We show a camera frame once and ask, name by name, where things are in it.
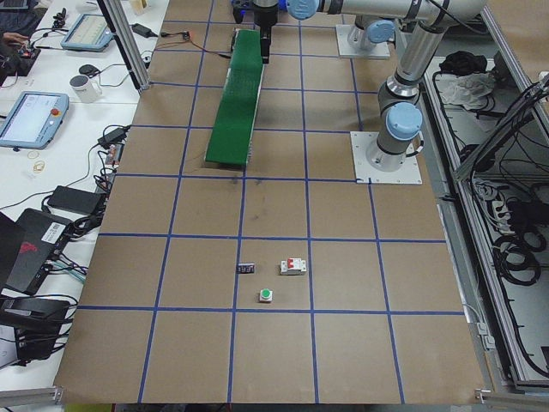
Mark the green conveyor belt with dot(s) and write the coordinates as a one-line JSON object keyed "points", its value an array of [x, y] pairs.
{"points": [[234, 124]]}

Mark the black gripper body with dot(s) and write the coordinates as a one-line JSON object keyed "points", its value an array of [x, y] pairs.
{"points": [[262, 18]]}

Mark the white red circuit breaker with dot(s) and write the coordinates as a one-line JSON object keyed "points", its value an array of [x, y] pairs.
{"points": [[293, 266]]}

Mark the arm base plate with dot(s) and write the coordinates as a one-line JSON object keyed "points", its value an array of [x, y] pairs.
{"points": [[344, 50], [373, 166]]}

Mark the blue teach pendant far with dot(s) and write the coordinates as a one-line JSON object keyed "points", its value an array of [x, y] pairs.
{"points": [[90, 33]]}

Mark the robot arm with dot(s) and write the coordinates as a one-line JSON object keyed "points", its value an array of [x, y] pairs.
{"points": [[397, 96], [369, 36]]}

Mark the blue teach pendant near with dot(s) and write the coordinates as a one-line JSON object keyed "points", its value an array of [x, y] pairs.
{"points": [[34, 120]]}

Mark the black dock box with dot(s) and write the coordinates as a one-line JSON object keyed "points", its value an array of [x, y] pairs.
{"points": [[37, 323]]}

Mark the white mug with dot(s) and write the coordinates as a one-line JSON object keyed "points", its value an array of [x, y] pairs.
{"points": [[86, 89]]}

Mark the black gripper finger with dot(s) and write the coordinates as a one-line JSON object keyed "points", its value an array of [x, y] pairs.
{"points": [[265, 42]]}

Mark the blue teach pendant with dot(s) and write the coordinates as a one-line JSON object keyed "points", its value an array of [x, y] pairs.
{"points": [[34, 120], [90, 33]]}

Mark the aluminium frame post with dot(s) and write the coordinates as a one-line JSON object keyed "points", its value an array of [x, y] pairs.
{"points": [[118, 23]]}

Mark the black power adapter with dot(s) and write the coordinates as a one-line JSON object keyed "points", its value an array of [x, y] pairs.
{"points": [[76, 200]]}

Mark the green push button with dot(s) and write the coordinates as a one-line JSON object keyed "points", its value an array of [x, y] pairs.
{"points": [[265, 295]]}

